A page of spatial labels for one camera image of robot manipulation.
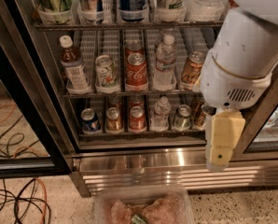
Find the orange can bottom shelf front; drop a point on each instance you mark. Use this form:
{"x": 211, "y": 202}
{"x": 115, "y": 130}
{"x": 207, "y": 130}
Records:
{"x": 200, "y": 117}

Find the left brown tea bottle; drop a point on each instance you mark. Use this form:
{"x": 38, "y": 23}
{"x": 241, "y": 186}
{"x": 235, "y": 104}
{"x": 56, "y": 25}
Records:
{"x": 72, "y": 62}

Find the large water bottle top shelf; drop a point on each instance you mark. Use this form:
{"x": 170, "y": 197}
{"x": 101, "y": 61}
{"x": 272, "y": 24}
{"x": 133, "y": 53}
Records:
{"x": 205, "y": 10}

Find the red cola can behind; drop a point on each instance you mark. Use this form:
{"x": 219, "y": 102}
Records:
{"x": 134, "y": 46}

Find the red can bottom shelf front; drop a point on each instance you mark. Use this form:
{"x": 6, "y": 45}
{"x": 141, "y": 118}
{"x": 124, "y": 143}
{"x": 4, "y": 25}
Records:
{"x": 137, "y": 118}

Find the small water bottle bottom shelf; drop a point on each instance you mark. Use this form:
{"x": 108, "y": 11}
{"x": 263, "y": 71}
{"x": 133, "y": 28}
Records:
{"x": 160, "y": 115}

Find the clear water bottle middle shelf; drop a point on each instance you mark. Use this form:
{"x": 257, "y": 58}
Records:
{"x": 165, "y": 60}

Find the top wire shelf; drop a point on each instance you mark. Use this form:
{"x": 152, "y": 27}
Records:
{"x": 129, "y": 26}

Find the red cola can front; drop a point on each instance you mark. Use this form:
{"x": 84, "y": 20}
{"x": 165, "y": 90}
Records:
{"x": 136, "y": 69}

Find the blue can bottom shelf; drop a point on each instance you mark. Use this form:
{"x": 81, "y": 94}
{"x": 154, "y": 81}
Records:
{"x": 90, "y": 121}

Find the left glass fridge door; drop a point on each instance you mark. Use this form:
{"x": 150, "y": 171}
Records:
{"x": 25, "y": 57}

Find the gold can shelf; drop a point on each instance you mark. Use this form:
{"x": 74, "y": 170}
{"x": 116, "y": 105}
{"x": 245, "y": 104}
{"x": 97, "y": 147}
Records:
{"x": 114, "y": 101}
{"x": 113, "y": 119}

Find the stainless steel fridge base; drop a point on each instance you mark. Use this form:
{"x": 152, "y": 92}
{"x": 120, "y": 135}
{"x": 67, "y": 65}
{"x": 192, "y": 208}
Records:
{"x": 185, "y": 166}

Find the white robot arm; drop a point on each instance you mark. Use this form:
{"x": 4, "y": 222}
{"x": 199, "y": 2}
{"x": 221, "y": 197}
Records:
{"x": 236, "y": 72}

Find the orange can bottom shelf behind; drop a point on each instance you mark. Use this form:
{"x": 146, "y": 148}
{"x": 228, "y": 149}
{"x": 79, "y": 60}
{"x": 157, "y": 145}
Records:
{"x": 196, "y": 105}

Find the white green soda can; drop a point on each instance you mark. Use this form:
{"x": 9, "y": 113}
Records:
{"x": 106, "y": 71}

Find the green silver can bottom shelf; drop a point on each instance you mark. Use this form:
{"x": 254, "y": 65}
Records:
{"x": 182, "y": 118}

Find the red can shelf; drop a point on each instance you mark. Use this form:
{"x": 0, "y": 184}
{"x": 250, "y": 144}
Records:
{"x": 136, "y": 100}
{"x": 137, "y": 118}

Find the orange soda can middle shelf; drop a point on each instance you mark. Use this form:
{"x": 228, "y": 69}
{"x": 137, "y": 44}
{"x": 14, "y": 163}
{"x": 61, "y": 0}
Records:
{"x": 192, "y": 67}

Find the right glass fridge door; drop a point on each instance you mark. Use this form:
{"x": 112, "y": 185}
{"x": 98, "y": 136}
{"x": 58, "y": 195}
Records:
{"x": 259, "y": 140}

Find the middle wire shelf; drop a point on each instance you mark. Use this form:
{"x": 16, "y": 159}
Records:
{"x": 130, "y": 93}

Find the wire shelf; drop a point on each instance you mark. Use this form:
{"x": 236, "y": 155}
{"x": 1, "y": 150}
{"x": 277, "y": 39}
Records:
{"x": 129, "y": 26}
{"x": 130, "y": 93}

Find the gold can bottom shelf front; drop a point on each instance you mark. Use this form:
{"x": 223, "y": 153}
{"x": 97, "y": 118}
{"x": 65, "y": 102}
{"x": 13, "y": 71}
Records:
{"x": 113, "y": 119}

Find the glass fridge door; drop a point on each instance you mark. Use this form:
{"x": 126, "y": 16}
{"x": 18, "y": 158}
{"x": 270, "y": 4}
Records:
{"x": 259, "y": 140}
{"x": 25, "y": 57}

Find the gold can bottom shelf behind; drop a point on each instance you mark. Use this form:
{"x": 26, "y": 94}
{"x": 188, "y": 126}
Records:
{"x": 114, "y": 101}

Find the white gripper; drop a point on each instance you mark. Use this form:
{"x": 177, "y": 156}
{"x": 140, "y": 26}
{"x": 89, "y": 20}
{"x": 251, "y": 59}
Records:
{"x": 229, "y": 88}

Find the clear plastic food container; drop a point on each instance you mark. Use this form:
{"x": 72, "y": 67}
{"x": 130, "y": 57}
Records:
{"x": 143, "y": 205}

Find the red can bottom shelf behind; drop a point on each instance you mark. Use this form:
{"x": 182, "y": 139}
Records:
{"x": 136, "y": 100}

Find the red cola can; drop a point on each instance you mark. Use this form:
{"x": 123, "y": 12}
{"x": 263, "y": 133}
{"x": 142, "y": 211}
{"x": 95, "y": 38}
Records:
{"x": 136, "y": 69}
{"x": 134, "y": 46}

